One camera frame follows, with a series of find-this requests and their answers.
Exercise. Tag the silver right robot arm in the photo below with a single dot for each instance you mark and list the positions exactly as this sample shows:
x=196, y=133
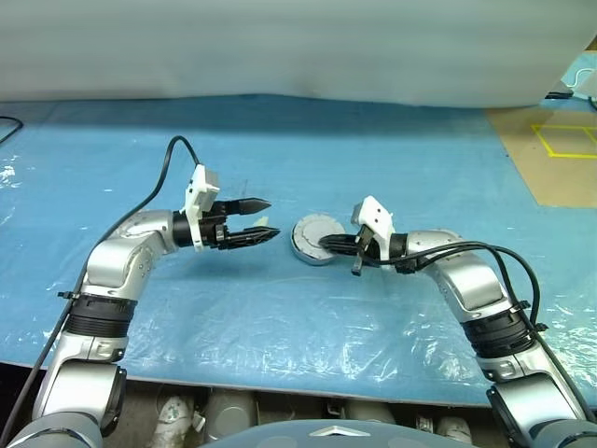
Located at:
x=471, y=280

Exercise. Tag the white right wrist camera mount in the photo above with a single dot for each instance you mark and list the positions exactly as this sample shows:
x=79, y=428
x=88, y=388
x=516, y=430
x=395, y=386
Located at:
x=378, y=214

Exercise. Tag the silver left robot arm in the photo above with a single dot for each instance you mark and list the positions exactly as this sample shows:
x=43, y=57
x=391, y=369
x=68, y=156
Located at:
x=121, y=247

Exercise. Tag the flat black object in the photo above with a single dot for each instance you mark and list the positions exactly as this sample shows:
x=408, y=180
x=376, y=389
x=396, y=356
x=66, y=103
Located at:
x=557, y=95

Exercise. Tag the blue plastic table sheet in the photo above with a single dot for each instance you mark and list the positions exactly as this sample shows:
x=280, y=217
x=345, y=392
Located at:
x=280, y=317

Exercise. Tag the white foam sheet backdrop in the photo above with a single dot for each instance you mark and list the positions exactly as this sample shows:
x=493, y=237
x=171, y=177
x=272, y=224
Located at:
x=280, y=46

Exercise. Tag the grey robot torso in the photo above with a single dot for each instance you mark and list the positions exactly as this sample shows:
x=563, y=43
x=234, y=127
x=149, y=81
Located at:
x=326, y=436

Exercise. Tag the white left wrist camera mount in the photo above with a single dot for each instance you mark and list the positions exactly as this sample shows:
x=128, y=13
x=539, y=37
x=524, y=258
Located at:
x=198, y=186

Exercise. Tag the white shoe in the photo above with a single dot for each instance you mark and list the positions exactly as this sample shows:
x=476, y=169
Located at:
x=172, y=415
x=454, y=429

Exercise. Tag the brown cardboard board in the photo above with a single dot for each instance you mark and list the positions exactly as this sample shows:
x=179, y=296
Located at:
x=522, y=158

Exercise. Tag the grey rounded cylinder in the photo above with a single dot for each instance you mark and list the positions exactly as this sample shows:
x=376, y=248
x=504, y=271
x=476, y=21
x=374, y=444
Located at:
x=231, y=410

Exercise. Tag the yellow tape square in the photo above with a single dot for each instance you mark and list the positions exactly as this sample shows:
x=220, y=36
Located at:
x=543, y=140

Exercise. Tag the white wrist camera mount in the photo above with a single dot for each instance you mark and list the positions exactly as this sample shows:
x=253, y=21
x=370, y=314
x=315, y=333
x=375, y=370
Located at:
x=198, y=186
x=378, y=214

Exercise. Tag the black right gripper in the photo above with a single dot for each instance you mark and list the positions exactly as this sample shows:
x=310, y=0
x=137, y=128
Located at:
x=366, y=245

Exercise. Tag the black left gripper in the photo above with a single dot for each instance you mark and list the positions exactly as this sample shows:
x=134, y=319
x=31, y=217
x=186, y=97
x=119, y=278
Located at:
x=214, y=228

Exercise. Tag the silver finned motor lid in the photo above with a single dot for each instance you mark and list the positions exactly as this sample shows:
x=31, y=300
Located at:
x=310, y=228

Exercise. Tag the small white plastic piece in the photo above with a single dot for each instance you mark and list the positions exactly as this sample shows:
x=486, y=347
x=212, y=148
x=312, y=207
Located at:
x=262, y=220

